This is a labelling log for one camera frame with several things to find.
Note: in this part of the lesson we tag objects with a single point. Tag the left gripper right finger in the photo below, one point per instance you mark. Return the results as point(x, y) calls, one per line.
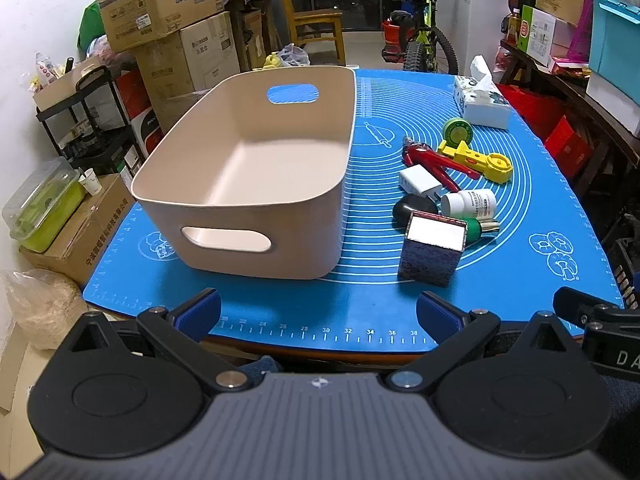
point(460, 337)

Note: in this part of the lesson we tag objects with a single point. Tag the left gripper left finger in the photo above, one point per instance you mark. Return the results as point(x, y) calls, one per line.
point(177, 334)

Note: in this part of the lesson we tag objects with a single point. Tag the green glass bottle gold cap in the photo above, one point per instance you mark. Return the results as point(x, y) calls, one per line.
point(480, 229)

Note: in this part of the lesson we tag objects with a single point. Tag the white pill bottle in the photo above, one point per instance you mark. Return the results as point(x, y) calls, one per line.
point(480, 204)

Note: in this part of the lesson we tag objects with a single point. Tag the black computer mouse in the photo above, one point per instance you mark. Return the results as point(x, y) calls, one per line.
point(407, 205)

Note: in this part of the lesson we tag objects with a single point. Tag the white power adapter plug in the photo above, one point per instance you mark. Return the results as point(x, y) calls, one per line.
point(416, 180)

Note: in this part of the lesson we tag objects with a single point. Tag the beige plastic storage bin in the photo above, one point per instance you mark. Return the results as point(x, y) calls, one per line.
point(251, 180)

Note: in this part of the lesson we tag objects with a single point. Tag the yellow plastic toy tool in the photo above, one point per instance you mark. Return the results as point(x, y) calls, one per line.
point(495, 167)

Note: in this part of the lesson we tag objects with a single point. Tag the red handled pliers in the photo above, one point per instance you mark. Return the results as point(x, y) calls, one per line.
point(416, 153)

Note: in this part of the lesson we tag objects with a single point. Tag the brown cardboard box on floor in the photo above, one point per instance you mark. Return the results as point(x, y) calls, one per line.
point(80, 245)

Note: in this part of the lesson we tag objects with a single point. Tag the plastic bag of grain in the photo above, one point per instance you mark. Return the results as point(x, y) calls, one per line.
point(46, 305)

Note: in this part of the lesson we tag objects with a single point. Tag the blue silicone baking mat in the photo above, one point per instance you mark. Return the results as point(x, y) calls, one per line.
point(538, 241)

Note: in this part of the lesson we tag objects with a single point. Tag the flat cardboard sheet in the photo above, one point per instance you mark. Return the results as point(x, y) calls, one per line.
point(21, 366)

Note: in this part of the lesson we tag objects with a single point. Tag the dark wooden side table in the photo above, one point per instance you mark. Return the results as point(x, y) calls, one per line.
point(612, 142)

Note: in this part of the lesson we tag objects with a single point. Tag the white paper cup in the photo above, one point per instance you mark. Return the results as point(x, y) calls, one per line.
point(90, 182)

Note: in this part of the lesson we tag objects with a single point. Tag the green dish rack clear lid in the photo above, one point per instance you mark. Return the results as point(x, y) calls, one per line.
point(42, 205)

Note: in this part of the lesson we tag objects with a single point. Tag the red gift box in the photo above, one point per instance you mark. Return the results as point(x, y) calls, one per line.
point(568, 148)

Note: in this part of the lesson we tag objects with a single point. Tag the green tape roll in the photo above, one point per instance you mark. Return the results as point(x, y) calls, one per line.
point(457, 130)

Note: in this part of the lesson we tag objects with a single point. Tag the red white appliance box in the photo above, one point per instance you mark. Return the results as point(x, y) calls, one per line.
point(140, 112)

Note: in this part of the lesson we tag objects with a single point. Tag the black metal shelf rack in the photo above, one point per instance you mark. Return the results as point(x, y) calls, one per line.
point(91, 128)

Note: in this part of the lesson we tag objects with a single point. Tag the white tissue box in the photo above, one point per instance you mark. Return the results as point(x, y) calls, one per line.
point(479, 100)

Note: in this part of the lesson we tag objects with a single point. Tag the large stacked cardboard box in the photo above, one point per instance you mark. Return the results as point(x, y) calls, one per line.
point(179, 69)

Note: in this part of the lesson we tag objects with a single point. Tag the cardboard tray on shelf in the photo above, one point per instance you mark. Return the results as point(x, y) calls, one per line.
point(64, 87)

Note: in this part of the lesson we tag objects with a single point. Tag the yellow oil jug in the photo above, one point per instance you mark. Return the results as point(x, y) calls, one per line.
point(272, 61)

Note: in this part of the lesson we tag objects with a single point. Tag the clear plastic bag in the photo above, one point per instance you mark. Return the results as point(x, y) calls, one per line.
point(293, 56)

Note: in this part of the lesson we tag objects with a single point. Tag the red bucket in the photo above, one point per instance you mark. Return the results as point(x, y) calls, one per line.
point(398, 29)

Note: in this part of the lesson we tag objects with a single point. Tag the teal storage crate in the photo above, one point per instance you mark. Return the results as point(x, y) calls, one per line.
point(614, 48)

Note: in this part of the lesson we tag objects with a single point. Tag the green white product box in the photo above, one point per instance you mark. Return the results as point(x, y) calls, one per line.
point(536, 34)

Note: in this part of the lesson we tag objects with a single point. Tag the green black bicycle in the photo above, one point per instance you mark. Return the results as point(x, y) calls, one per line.
point(429, 50)

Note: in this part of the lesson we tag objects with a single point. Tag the white freezer appliance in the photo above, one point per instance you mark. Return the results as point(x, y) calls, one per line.
point(473, 27)

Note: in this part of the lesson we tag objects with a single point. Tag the wooden chair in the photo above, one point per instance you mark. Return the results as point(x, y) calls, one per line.
point(306, 27)

